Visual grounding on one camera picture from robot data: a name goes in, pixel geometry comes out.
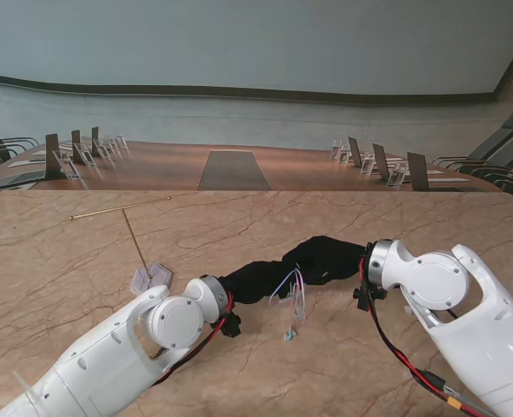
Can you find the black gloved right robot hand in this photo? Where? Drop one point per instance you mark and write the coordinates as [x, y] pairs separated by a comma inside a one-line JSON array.
[[330, 260]]

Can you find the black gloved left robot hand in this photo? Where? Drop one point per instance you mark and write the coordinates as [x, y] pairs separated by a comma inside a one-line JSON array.
[[256, 282]]

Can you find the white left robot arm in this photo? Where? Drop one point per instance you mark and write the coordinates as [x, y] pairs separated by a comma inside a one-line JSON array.
[[108, 360]]

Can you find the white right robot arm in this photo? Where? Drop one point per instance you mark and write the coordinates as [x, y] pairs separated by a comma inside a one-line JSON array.
[[456, 304]]

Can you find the gold T rack marble base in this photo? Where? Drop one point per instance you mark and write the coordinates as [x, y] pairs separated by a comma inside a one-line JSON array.
[[156, 276]]

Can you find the clear acrylic name stand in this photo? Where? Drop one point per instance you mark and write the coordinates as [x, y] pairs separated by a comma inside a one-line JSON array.
[[396, 176], [67, 167], [114, 147], [86, 157], [335, 150], [121, 142], [344, 156], [103, 152], [367, 165]]

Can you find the dark flat monitor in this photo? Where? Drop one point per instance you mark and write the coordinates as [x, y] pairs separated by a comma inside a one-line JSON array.
[[380, 161], [53, 156], [417, 171], [75, 145], [354, 152], [95, 141]]

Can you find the white paper sheet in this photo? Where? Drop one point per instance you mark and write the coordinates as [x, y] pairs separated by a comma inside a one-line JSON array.
[[26, 163], [450, 179]]

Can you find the brown conference table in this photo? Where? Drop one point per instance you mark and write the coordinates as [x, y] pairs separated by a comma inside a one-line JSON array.
[[161, 169]]

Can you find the dark grey laptop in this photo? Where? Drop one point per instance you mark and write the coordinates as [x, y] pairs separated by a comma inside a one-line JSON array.
[[13, 178]]

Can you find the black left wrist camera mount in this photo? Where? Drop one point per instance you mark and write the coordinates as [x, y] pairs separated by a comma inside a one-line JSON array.
[[231, 326]]

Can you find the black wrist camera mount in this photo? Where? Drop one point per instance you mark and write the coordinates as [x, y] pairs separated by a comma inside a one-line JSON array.
[[231, 326], [367, 297]]

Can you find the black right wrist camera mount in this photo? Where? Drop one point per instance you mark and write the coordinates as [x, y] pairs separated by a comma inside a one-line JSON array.
[[367, 297]]

